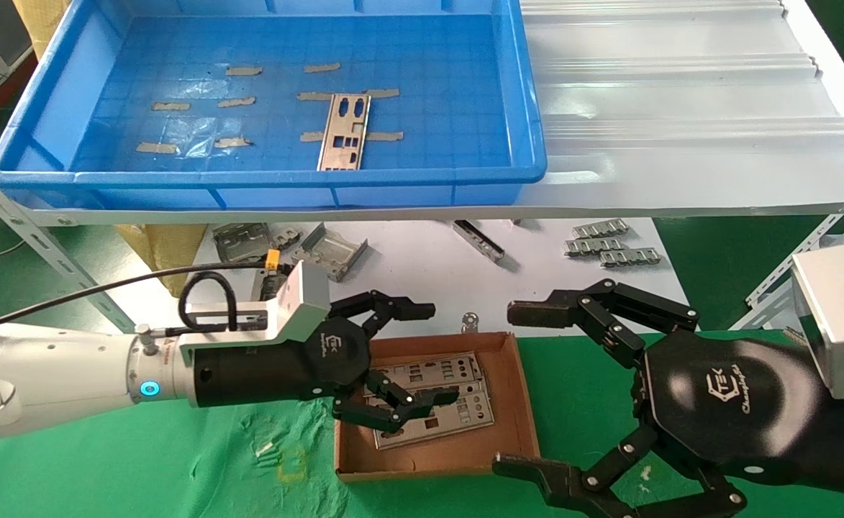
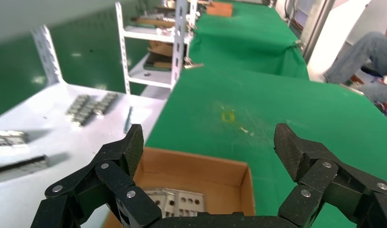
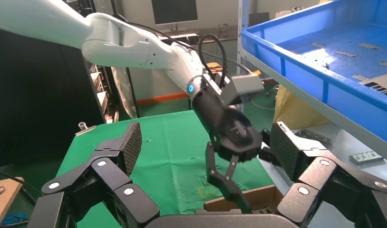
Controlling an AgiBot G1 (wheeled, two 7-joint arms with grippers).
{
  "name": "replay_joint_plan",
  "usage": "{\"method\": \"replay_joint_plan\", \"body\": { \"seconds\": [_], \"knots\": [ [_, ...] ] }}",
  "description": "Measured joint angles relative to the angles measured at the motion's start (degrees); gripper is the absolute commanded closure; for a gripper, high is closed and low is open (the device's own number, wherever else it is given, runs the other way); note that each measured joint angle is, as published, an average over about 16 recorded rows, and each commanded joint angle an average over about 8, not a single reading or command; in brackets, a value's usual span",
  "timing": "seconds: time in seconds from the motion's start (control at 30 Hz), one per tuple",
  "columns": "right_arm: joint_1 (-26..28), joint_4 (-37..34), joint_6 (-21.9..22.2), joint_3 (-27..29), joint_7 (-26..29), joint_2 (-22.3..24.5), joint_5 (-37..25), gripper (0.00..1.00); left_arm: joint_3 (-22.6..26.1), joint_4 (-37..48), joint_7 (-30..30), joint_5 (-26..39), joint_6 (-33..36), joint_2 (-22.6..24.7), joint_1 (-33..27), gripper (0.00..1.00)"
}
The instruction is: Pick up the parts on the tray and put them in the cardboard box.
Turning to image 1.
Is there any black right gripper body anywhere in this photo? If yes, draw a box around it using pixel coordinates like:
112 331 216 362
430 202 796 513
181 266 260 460
634 330 844 499

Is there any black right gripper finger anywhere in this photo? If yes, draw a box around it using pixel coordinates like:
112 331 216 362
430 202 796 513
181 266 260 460
506 278 700 368
491 424 748 518

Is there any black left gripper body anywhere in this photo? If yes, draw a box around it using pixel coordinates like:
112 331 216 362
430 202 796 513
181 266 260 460
191 317 373 409

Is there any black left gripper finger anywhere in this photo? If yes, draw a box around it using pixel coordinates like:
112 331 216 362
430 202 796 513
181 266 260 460
330 290 437 340
332 369 460 434

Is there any shallow brown cardboard box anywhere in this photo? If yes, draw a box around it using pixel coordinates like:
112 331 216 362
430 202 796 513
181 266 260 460
333 332 541 483

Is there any blue plastic tray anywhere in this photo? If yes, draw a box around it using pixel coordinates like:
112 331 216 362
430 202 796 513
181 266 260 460
0 0 547 211

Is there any slotted metal strip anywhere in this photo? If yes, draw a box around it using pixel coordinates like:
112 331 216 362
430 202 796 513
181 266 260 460
563 237 626 258
599 247 662 269
571 219 629 240

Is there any green cloth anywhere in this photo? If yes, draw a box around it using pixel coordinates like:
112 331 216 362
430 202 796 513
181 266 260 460
0 331 844 518

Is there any yellow woven bag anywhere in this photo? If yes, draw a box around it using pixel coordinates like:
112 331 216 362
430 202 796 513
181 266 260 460
115 224 209 297

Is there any white corrugated shelf board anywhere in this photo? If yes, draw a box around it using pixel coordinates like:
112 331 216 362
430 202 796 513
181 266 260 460
4 0 844 228

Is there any tan woven sack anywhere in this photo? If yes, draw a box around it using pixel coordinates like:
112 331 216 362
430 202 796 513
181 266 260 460
12 0 71 60

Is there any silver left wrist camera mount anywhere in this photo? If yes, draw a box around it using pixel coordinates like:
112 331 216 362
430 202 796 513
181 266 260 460
177 260 332 347

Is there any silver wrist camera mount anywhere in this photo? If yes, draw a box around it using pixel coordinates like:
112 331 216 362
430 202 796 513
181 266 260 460
177 260 332 347
790 241 844 402

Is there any flat grey metal bracket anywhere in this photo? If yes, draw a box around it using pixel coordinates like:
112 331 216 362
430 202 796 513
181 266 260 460
251 269 287 301

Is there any U-shaped grey metal bracket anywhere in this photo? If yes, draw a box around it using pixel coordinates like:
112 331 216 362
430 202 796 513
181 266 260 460
290 223 369 283

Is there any narrow metal rail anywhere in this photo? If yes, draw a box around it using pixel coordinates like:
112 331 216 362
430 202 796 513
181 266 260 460
452 220 504 264

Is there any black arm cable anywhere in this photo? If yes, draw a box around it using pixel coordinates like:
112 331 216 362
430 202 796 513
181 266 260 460
0 262 283 340

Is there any white slotted shelf post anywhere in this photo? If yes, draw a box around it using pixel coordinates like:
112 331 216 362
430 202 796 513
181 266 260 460
0 147 124 322
744 209 844 332

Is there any folded grey metal bracket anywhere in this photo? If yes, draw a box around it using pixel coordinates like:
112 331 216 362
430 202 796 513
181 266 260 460
211 223 273 271

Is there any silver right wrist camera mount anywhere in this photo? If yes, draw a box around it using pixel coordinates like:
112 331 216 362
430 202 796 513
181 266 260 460
790 241 844 402

